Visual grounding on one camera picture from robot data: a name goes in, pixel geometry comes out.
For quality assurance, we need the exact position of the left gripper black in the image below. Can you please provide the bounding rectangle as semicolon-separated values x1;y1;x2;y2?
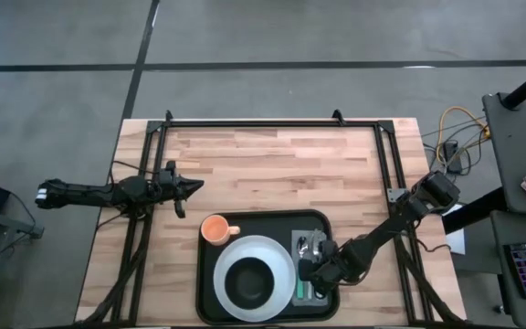
153;160;205;219

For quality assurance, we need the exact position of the white round plate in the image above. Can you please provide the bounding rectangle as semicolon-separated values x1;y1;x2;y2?
212;234;298;323

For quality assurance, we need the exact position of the white paper sheet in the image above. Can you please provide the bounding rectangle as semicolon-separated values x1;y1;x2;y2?
440;203;467;256

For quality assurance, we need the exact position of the black power adapter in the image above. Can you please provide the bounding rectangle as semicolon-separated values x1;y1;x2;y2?
443;140;463;175

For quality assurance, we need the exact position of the grey metal stand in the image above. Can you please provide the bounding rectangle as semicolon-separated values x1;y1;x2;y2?
0;205;45;241

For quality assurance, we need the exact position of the grey cloth napkin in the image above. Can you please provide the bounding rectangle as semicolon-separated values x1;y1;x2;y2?
289;228;332;307

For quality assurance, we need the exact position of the black aluminium table frame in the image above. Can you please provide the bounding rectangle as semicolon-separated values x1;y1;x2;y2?
75;109;469;329

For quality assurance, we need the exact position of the grey side desk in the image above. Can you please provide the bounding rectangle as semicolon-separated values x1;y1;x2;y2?
481;92;526;216

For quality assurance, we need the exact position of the grey metal bracket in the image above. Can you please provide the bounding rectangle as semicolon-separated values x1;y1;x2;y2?
386;187;410;203

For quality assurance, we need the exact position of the black bowl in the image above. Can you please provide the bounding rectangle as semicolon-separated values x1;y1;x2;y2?
224;257;276;311

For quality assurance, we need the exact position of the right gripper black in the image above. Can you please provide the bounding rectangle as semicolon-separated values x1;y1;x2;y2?
298;239;358;296

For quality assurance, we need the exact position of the yellow cable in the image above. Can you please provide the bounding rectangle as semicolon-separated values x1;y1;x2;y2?
435;105;491;168

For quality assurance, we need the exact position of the peach ceramic mug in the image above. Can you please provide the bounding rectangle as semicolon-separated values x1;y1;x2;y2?
199;214;242;247

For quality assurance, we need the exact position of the black plastic serving tray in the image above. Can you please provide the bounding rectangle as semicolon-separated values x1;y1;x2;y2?
195;208;341;325

